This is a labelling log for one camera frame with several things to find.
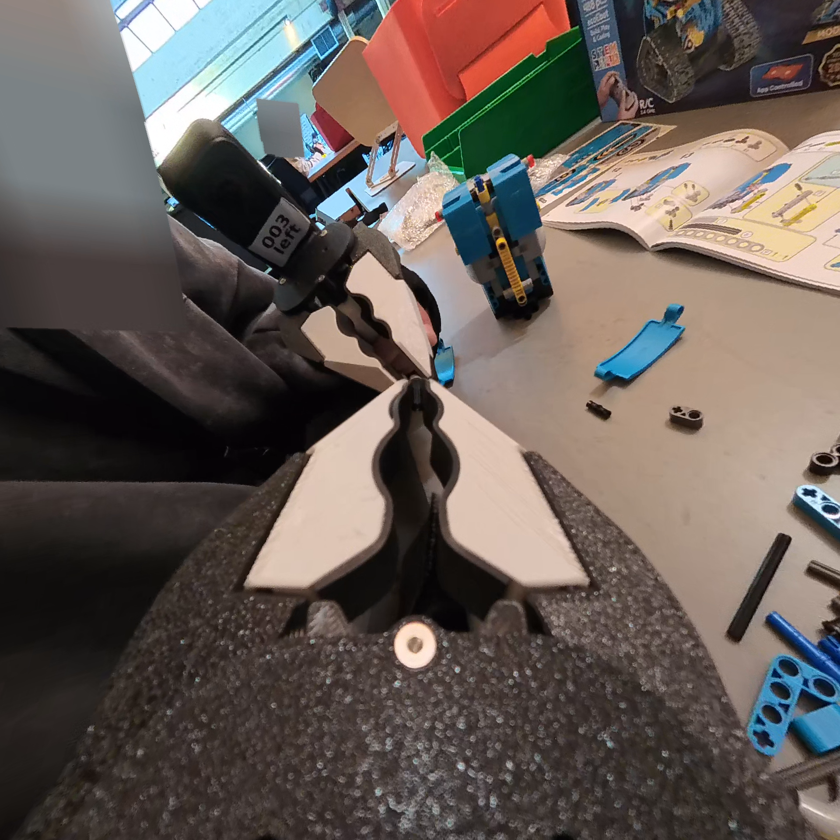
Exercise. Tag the short black pin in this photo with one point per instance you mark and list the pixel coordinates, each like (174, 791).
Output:
(598, 409)

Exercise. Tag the person's left forearm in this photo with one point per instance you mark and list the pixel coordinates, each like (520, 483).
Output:
(249, 315)

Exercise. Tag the blue holed beam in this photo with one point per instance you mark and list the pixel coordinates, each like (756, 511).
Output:
(817, 522)

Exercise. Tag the blue yellow toy brick model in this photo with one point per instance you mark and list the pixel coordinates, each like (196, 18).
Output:
(466, 223)

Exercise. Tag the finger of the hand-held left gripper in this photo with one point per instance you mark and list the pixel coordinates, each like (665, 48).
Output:
(341, 348)
(390, 302)

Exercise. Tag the dark blue toy kit box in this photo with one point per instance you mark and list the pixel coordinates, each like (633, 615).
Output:
(722, 59)

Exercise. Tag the orange plastic bin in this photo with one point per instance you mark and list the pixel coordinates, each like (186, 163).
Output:
(420, 52)

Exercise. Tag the long black axle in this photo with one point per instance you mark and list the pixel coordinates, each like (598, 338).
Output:
(759, 587)

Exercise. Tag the blue axle rod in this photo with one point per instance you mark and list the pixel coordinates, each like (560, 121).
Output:
(797, 640)

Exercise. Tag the person's left hand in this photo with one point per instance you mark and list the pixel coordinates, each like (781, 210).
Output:
(430, 328)

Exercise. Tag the printed paper sheet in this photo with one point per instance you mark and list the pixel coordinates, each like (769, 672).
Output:
(604, 151)

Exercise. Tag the blue curved panel piece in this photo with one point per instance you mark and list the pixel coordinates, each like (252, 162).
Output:
(636, 351)
(446, 367)

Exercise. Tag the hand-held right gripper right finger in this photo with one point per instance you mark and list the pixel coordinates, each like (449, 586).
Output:
(512, 525)

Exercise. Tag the blue holed liftarm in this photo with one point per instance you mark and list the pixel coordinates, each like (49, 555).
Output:
(753, 728)

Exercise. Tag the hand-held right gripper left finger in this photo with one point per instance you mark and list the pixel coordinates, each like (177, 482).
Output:
(315, 518)

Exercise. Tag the white instruction booklet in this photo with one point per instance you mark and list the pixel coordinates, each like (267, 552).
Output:
(722, 197)

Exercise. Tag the green plastic bin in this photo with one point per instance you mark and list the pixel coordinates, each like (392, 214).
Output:
(512, 131)

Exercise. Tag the grey desk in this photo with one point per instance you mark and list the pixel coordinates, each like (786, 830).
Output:
(590, 492)

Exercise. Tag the thin black axle rod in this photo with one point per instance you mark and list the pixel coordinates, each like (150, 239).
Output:
(417, 394)

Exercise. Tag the small blue slope piece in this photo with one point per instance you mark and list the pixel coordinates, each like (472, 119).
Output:
(820, 732)

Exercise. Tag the dark grey two-hole connector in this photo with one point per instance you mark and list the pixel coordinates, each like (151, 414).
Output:
(694, 420)

